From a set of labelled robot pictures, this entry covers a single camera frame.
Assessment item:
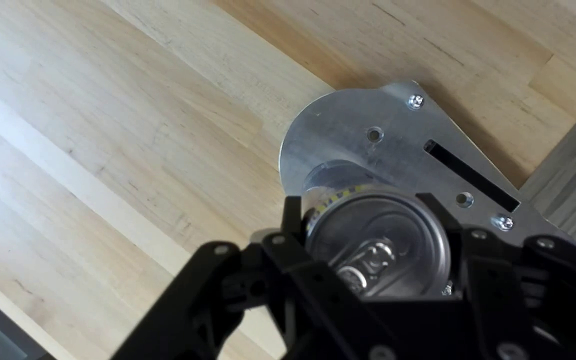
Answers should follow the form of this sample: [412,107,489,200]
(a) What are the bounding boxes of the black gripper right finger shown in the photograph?
[419,193,576,360]

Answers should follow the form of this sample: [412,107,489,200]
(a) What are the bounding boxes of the silver red bull can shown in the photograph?
[299,184,454,301]

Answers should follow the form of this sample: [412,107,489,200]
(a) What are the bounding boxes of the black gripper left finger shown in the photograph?
[111,195,368,360]

